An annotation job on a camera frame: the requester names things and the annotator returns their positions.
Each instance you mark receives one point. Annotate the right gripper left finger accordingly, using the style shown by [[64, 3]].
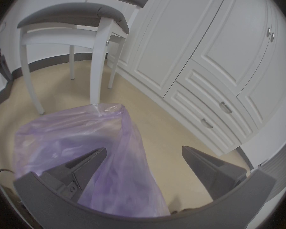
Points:
[[81, 168]]

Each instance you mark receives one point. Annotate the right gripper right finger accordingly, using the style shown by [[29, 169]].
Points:
[[212, 175]]

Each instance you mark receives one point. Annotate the purple plastic bag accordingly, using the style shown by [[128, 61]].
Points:
[[124, 175]]

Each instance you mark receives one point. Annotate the white wardrobe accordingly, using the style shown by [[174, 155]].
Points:
[[216, 56]]

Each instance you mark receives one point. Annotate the white chair with grey cushions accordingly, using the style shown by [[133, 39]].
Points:
[[73, 13]]

